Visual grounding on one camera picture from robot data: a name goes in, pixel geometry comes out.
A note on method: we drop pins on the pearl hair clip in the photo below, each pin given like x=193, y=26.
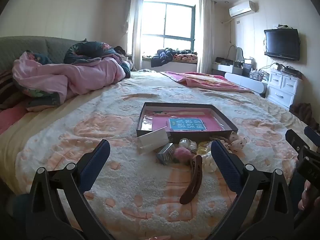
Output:
x=186, y=143

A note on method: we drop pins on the dark brown cloth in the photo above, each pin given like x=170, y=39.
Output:
x=301, y=111

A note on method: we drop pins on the black wall television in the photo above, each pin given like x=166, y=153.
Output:
x=282, y=43

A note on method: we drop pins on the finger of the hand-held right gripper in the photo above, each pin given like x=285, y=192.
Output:
x=312, y=132
x=295, y=138

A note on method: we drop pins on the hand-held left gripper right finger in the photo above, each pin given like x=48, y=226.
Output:
x=225, y=157

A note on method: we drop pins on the pink blanket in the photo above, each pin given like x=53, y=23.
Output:
x=200, y=80

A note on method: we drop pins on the brown hair claw clip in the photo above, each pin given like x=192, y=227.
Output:
x=191, y=182

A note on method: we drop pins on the pink packet with blue label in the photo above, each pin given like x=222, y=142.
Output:
x=160, y=121

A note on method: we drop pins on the sheer white curtain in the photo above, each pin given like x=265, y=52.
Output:
x=206, y=35
x=136, y=30

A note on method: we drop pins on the pink fluffy hair clip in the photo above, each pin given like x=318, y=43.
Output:
x=182, y=155

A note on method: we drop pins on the white air conditioner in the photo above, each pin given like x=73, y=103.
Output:
x=242, y=8

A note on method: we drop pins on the black set-top box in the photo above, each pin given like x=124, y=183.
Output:
x=292, y=70

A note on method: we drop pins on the cream orange bedspread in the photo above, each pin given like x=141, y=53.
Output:
x=75, y=140

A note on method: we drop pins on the striped pillow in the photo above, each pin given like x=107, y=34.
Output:
x=6, y=90

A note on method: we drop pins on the shallow dark cardboard box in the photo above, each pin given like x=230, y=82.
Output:
x=225, y=127

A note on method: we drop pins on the white desk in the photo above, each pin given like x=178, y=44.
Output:
x=245, y=81

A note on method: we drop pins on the pile of clothes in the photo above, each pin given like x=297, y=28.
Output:
x=167, y=55

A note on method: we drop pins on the white drawer cabinet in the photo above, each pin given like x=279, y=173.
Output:
x=282, y=87

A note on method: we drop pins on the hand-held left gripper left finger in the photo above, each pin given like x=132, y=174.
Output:
x=96, y=156

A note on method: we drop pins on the green padded headboard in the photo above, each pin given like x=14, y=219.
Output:
x=30, y=46

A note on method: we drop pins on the pink floral quilt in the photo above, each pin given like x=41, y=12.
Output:
x=82, y=78

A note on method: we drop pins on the yellow scrunchie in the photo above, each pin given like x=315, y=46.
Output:
x=203, y=148

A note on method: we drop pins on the window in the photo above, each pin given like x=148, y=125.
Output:
x=167, y=21

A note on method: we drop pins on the person's right hand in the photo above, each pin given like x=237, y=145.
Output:
x=307, y=197

